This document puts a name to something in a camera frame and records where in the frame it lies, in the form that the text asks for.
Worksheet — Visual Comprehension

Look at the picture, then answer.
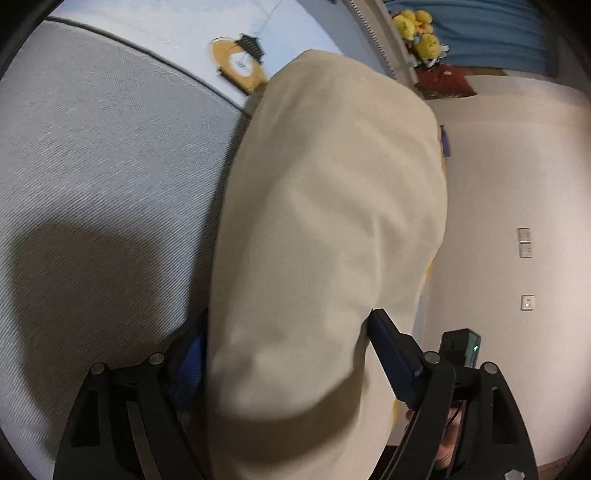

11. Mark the beige and orange garment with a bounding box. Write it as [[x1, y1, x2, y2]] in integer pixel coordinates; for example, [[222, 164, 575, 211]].
[[205, 48, 450, 480]]

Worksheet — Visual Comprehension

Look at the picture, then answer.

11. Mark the light blue printed blanket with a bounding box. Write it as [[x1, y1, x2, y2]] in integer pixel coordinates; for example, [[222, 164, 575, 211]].
[[46, 0, 393, 109]]

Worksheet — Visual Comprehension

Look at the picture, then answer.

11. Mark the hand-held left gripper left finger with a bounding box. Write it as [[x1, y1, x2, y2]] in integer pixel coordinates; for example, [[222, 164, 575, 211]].
[[53, 309, 208, 480]]

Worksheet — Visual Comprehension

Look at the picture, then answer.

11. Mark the yellow plush toy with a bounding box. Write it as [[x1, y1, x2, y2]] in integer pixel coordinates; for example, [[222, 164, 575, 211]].
[[392, 9, 435, 41], [412, 33, 448, 62]]

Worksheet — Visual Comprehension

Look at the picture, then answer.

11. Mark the blue curtain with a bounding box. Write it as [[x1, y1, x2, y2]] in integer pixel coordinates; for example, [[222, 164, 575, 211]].
[[383, 0, 571, 77]]

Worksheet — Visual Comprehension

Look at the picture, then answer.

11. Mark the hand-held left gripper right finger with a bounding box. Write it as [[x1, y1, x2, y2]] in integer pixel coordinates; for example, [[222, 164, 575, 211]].
[[367, 308, 539, 480]]

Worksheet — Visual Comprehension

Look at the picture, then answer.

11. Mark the person's right hand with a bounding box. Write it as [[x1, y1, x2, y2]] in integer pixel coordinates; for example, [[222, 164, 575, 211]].
[[434, 411, 465, 472]]

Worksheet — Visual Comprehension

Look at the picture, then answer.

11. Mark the grey ribbed bed edging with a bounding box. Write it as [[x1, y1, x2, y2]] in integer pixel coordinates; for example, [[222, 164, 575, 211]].
[[348, 0, 400, 81]]

